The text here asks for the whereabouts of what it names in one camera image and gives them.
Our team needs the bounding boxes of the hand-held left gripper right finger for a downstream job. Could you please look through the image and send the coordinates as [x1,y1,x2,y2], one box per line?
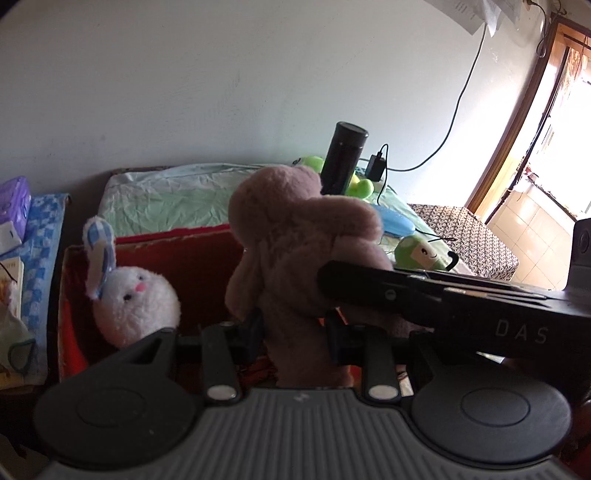
[325,310,462,406]

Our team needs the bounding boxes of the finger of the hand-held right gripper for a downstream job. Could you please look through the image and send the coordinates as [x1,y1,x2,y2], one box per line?
[318,260,563,331]

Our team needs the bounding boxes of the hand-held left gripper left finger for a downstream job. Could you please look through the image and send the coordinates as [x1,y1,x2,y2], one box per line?
[99,309,266,407]

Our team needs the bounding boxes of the green plush toy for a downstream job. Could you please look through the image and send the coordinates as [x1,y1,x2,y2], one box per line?
[394,234,458,272]

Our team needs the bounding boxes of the red cardboard box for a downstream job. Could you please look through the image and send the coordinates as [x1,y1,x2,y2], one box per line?
[58,224,411,393]

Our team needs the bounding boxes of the pink bear plush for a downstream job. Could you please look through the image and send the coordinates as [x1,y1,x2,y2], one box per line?
[225,165,419,388]

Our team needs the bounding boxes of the white rabbit plush plaid ears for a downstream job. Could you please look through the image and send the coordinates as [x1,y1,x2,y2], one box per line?
[82,216,182,349]

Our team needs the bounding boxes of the brown patterned cloth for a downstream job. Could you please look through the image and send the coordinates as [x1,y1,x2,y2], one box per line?
[409,203,520,282]

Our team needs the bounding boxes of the green frog plush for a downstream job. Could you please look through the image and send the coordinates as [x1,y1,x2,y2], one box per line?
[295,156,375,201]

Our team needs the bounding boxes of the black charger plug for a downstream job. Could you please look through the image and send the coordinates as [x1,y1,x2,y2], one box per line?
[366,144,389,182]

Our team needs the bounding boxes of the black thermos bottle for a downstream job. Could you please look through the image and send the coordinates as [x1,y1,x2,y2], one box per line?
[320,121,369,197]

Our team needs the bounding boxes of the blue checked cloth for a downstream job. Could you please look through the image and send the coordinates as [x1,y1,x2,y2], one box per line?
[18,193,70,384]

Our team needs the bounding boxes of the white face mask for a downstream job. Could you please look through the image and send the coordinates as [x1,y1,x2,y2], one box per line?
[0,307,40,379]

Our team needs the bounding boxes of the cream book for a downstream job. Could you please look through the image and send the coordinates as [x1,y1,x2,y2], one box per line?
[0,258,24,319]

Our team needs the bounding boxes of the small white box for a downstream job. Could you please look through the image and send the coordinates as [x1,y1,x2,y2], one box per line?
[0,222,24,252]

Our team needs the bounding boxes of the purple tissue pack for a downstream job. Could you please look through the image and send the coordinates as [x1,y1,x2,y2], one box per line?
[0,176,32,232]

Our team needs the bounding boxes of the black charger cable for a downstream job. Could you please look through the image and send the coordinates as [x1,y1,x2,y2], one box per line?
[376,178,458,243]

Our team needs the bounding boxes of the wooden door frame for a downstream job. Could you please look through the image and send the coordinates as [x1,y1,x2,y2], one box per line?
[464,14,591,222]

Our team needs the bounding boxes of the grey wall cable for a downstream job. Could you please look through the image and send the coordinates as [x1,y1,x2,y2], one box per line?
[387,23,489,172]

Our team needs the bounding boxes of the white wall papers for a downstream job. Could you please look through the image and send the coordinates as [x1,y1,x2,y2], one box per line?
[425,0,522,35]

